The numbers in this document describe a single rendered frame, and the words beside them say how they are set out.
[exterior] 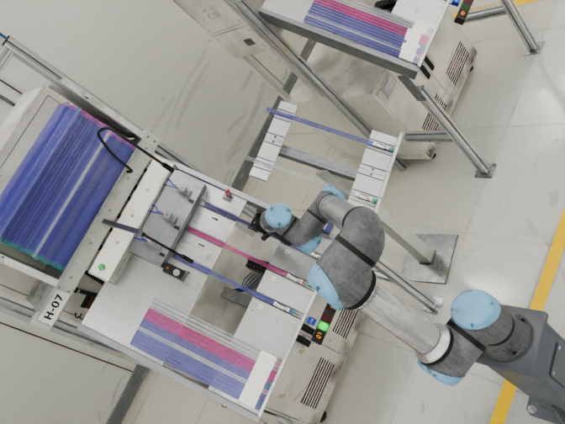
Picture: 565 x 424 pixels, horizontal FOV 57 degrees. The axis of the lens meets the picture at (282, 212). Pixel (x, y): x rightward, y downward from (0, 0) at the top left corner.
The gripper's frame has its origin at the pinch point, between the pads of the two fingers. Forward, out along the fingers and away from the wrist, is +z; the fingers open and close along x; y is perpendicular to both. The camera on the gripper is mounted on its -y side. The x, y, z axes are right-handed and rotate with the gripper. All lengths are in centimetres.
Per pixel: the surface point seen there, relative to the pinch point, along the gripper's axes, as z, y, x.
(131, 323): 8, 27, 50
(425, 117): 45, -52, -99
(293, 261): -2.7, -14.0, 5.4
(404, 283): 17, -64, -11
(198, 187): 2.3, 29.1, -3.6
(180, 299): 5.1, 16.0, 35.2
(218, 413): 122, -35, 82
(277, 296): -2.8, -14.2, 19.4
